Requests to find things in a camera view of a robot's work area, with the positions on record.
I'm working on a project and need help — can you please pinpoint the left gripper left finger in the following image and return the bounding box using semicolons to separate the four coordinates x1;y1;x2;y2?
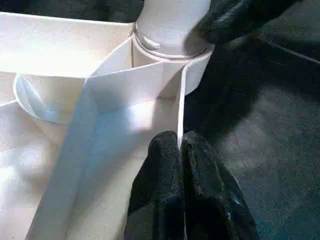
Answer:
123;131;187;240

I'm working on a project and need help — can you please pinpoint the white plastic table leg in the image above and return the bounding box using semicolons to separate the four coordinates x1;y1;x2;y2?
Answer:
134;0;213;60

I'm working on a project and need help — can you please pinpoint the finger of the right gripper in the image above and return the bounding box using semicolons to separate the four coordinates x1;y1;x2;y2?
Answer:
199;0;301;47

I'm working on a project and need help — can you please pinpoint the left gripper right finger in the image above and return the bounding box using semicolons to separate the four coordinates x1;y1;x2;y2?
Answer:
181;130;261;240

